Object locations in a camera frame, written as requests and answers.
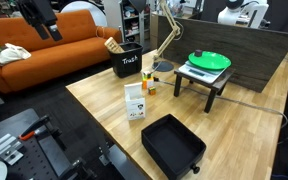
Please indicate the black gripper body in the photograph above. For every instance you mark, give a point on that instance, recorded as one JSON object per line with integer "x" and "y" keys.
{"x": 35, "y": 11}

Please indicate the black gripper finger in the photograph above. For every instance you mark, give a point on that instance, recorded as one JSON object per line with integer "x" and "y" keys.
{"x": 55, "y": 33}
{"x": 42, "y": 32}

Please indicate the Rubik's cube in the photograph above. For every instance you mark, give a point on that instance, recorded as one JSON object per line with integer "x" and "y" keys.
{"x": 152, "y": 90}

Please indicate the dark purple cube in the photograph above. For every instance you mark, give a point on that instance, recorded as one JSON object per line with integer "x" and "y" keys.
{"x": 198, "y": 53}

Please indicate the green plate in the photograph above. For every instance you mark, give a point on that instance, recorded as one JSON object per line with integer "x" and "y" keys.
{"x": 212, "y": 60}

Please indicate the orange sofa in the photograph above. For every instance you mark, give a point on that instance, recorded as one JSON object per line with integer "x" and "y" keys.
{"x": 60, "y": 56}

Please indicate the white cloth bag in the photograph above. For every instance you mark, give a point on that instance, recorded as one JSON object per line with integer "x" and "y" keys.
{"x": 12, "y": 55}

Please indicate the black trash bin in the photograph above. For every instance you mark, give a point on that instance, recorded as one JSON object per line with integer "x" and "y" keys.
{"x": 127, "y": 63}

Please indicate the shelf with small items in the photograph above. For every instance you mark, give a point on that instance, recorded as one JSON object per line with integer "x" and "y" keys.
{"x": 132, "y": 20}

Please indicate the white carton box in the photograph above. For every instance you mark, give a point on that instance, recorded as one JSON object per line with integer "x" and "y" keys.
{"x": 135, "y": 105}

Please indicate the beige desk lamp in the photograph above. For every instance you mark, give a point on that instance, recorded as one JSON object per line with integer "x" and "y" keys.
{"x": 170, "y": 30}

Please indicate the white kitchen scale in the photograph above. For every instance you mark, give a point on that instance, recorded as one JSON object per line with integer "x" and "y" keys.
{"x": 197, "y": 74}

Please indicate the black tray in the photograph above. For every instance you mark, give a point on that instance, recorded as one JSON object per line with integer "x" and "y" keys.
{"x": 170, "y": 146}

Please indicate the small black stool table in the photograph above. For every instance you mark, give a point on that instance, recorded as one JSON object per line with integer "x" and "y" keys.
{"x": 215, "y": 87}

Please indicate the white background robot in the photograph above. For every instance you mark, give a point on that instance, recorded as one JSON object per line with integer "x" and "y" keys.
{"x": 232, "y": 15}

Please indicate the dark wooden divider board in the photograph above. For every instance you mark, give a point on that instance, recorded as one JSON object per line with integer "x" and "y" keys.
{"x": 250, "y": 53}

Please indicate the aluminium bracket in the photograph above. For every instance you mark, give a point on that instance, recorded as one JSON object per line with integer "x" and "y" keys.
{"x": 2, "y": 148}

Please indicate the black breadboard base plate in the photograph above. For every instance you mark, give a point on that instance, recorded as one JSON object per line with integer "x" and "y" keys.
{"x": 37, "y": 160}

